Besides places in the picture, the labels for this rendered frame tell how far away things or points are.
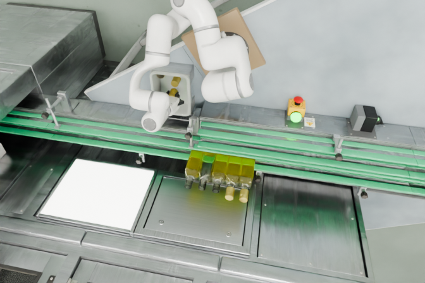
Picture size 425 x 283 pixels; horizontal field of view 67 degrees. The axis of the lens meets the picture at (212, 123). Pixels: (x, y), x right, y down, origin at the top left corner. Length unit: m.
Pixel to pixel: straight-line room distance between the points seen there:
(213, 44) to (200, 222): 0.73
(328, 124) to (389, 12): 0.49
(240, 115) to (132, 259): 0.73
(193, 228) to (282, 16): 0.90
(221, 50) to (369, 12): 0.55
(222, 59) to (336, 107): 0.65
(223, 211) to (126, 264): 0.43
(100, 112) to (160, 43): 0.66
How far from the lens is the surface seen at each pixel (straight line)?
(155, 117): 1.15
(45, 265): 1.49
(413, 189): 1.63
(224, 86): 1.04
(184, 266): 1.34
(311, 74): 1.39
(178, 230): 1.38
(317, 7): 1.26
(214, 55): 1.04
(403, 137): 1.55
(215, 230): 1.38
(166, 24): 1.11
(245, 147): 1.41
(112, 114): 1.62
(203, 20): 1.06
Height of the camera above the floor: 1.92
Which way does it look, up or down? 47 degrees down
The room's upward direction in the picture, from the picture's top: 165 degrees counter-clockwise
